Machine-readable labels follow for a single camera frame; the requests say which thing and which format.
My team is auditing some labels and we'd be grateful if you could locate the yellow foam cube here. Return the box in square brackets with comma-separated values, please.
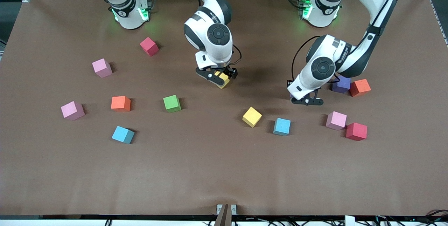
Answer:
[214, 71, 231, 90]
[242, 106, 263, 128]

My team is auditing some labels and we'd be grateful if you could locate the blue foam cube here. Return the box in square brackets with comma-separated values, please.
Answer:
[273, 118, 292, 136]
[111, 126, 135, 145]

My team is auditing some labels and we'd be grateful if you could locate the green foam cube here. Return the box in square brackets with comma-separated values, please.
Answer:
[163, 95, 182, 113]

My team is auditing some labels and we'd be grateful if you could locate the pink foam cube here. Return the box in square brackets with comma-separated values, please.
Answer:
[325, 111, 348, 131]
[61, 101, 86, 121]
[92, 58, 113, 78]

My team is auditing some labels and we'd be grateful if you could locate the orange foam cube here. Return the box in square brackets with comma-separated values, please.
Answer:
[111, 96, 132, 112]
[350, 79, 372, 97]

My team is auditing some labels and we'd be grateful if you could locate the red foam cube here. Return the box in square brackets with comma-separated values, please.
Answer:
[140, 37, 160, 57]
[346, 122, 368, 142]

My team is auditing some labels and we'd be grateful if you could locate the brown table mat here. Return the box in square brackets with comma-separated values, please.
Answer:
[0, 0, 448, 217]

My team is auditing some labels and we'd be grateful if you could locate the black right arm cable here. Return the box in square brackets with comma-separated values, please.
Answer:
[229, 45, 243, 66]

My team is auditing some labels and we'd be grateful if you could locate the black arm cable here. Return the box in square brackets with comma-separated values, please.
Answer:
[229, 45, 243, 66]
[291, 0, 408, 81]

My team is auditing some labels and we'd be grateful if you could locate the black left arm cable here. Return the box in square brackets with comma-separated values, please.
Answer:
[291, 0, 408, 81]

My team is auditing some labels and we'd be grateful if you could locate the small metal bracket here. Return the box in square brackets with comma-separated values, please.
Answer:
[216, 204, 237, 215]

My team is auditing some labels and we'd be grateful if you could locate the black cable bundle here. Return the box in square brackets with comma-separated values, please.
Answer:
[203, 215, 448, 226]

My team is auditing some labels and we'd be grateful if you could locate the aluminium table edge rail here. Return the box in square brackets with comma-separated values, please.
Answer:
[429, 0, 448, 48]

